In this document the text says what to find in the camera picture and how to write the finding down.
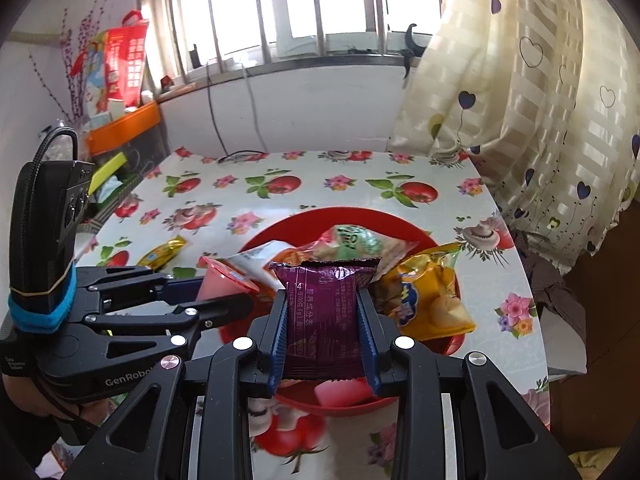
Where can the orange and white snack packet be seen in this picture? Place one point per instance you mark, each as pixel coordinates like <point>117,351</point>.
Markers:
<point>260,260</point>

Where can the wooden cabinet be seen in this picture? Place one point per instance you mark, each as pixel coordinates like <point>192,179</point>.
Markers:
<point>605,335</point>

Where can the black hook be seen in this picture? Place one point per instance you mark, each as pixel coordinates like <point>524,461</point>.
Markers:
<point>411,42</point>

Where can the striped cardboard box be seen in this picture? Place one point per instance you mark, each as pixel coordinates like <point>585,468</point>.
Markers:
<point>125,187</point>

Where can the fruit print tablecloth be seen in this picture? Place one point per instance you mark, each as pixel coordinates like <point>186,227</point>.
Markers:
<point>350,195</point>

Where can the green and white snack packet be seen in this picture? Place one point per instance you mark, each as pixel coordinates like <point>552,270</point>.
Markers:
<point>355,242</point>

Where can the white cloth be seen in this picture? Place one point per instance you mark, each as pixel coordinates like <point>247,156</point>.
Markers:
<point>565,345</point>

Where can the yellow cloth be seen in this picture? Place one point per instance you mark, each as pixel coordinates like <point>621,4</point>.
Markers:
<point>595,465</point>

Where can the brown cloth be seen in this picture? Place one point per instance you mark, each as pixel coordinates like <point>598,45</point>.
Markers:
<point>550,280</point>

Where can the orange lidded storage bin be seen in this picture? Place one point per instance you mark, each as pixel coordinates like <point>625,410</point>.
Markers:
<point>125,125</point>

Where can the yellow chips bag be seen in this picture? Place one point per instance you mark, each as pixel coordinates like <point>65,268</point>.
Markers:
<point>430,300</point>

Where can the cream heart print curtain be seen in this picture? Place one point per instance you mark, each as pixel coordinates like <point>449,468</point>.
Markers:
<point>525,110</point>

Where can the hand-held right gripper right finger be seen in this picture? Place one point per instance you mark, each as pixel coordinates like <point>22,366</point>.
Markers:
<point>367,345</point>

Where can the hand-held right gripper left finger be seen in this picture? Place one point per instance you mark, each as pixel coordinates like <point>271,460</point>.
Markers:
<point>277,340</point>

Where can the window with metal bars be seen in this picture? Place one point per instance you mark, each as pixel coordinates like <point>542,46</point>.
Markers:
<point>295,47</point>

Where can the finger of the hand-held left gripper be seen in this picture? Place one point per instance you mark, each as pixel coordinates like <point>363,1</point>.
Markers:
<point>185,292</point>
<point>220,310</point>

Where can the pink jelly cup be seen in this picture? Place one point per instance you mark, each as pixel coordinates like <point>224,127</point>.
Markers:
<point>340,392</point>
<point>220,280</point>

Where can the white cup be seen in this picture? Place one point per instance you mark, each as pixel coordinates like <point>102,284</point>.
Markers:
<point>116,110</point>

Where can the gold snack bar wrapper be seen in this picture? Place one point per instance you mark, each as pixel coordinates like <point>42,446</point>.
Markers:
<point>162,252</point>

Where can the red gift bag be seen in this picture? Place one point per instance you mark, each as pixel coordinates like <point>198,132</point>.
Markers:
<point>125,60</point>

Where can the pink blossom branches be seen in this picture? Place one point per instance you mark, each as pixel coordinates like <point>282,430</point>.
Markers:
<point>75,75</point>

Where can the red bowl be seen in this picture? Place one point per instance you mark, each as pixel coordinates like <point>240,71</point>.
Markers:
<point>310,220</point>

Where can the purple snack packet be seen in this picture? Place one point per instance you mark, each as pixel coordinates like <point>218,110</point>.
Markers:
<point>320,310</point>

